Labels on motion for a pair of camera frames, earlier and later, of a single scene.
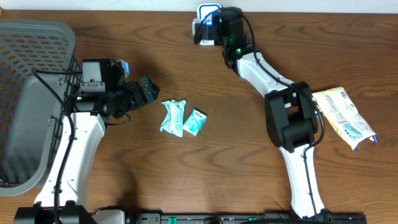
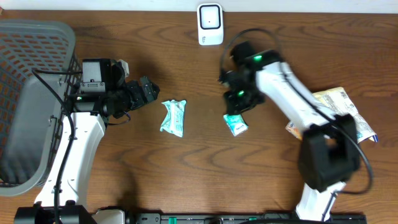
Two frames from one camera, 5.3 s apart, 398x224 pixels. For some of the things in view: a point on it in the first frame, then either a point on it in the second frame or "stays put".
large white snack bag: (350, 126) stays put
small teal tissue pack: (195, 122) -> (236, 124)
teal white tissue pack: (174, 120) stays put
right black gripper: (214, 18) -> (233, 110)
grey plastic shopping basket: (40, 72) stays put
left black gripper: (137, 94) stays put
